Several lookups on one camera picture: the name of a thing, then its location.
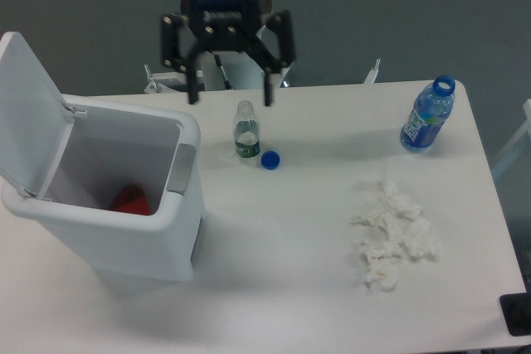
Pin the blue plastic drink bottle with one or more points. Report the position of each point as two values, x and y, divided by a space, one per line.
430 110

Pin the black device at edge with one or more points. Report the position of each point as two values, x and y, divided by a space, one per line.
516 311

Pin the white table bracket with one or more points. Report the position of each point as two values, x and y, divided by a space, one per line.
373 73

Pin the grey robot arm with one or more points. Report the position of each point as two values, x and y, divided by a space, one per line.
220 27

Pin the clear green-label bottle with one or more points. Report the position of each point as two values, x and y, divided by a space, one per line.
246 131

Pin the crumpled white tissue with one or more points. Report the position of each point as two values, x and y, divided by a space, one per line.
404 233

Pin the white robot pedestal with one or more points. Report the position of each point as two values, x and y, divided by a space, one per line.
220 70

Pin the blue bottle cap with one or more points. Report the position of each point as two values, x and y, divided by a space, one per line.
270 160

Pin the white trash can lid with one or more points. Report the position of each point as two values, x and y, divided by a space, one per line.
36 120

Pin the white trash can body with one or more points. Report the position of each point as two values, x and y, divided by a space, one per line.
116 145

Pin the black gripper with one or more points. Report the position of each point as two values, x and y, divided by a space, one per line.
227 25

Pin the red item inside can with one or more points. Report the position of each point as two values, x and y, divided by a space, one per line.
131 200

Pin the white frame at right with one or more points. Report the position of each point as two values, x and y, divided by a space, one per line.
514 147

